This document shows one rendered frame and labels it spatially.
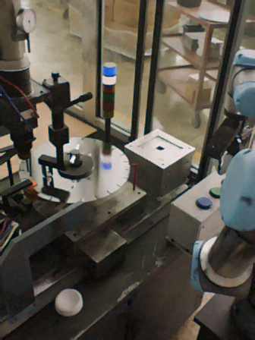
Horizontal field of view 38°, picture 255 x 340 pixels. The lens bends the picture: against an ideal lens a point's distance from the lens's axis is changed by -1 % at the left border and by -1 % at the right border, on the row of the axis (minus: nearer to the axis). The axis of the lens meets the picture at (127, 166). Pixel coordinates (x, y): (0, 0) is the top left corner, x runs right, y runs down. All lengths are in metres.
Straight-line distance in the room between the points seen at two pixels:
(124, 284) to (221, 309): 0.27
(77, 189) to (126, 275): 0.28
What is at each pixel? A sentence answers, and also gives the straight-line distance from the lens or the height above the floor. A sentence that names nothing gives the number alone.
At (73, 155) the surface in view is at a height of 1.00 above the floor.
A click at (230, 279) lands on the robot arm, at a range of 0.86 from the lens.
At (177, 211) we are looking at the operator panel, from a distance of 1.11.
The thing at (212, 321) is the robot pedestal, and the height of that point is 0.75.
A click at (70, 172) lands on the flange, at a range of 1.10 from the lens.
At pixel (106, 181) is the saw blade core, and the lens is 1.08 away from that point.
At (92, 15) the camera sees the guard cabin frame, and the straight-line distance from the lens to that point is 1.58.
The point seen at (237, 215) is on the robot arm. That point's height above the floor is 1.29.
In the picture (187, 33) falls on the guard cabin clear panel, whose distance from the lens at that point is 1.30.
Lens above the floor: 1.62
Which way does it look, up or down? 36 degrees down
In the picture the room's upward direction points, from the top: 4 degrees clockwise
